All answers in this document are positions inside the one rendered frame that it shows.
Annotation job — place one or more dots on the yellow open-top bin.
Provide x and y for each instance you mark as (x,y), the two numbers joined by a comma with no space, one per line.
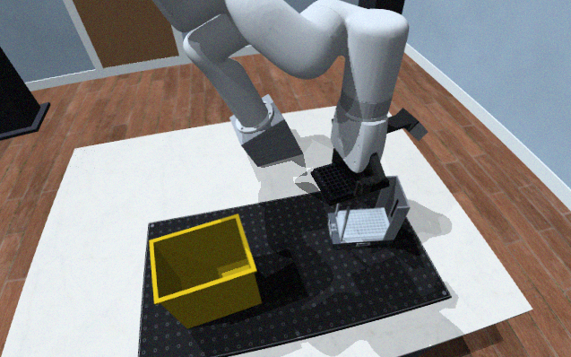
(198,256)

